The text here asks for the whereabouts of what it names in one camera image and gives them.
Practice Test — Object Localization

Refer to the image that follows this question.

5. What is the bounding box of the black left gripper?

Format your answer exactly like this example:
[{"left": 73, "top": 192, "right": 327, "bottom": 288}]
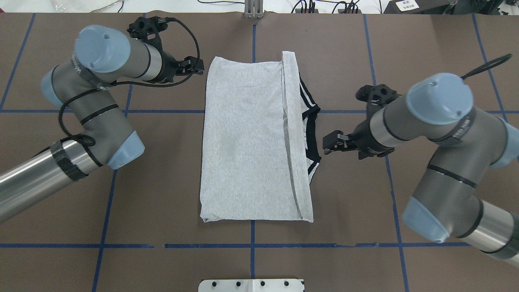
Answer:
[{"left": 159, "top": 52, "right": 204, "bottom": 83}]

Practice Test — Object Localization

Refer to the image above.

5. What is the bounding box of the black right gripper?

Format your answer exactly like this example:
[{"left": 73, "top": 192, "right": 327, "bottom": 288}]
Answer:
[{"left": 322, "top": 120, "right": 395, "bottom": 159}]

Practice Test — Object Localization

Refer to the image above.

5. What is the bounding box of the grey cartoon print t-shirt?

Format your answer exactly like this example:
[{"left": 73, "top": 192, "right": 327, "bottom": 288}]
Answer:
[{"left": 200, "top": 51, "right": 321, "bottom": 222}]

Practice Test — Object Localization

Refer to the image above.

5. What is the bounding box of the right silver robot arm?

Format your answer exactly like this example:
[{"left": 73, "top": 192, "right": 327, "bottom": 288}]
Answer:
[{"left": 323, "top": 73, "right": 518, "bottom": 266}]

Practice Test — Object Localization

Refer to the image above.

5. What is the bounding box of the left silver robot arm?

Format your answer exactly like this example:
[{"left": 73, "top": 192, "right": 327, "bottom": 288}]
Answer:
[{"left": 1, "top": 17, "right": 204, "bottom": 222}]

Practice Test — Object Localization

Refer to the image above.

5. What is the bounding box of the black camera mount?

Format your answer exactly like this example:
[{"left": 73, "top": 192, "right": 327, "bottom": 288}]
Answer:
[
  {"left": 127, "top": 16, "right": 167, "bottom": 50},
  {"left": 355, "top": 84, "right": 402, "bottom": 110}
]

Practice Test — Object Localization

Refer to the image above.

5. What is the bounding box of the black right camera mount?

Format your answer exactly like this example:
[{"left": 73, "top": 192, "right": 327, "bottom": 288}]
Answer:
[{"left": 355, "top": 84, "right": 402, "bottom": 110}]

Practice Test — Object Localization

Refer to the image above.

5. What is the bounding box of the aluminium frame post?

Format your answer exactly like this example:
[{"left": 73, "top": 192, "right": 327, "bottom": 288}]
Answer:
[{"left": 244, "top": 0, "right": 264, "bottom": 19}]

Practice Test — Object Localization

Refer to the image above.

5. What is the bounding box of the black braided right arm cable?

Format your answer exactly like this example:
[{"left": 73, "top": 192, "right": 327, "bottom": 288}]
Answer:
[{"left": 461, "top": 54, "right": 512, "bottom": 80}]

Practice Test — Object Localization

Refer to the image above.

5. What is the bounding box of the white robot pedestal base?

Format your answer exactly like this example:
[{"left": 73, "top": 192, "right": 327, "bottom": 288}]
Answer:
[{"left": 198, "top": 279, "right": 305, "bottom": 292}]

